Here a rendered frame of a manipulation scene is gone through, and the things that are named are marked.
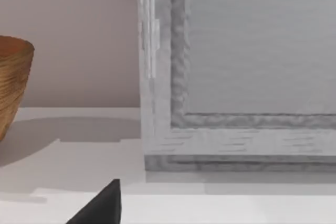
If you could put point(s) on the grey cabinet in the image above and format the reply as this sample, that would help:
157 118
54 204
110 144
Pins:
157 161

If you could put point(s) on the grey cabinet door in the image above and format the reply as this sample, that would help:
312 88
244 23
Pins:
252 56

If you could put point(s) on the brown ribbed bowl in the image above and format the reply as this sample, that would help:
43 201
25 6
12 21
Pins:
13 77

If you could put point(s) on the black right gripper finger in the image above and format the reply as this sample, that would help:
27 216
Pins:
105 205

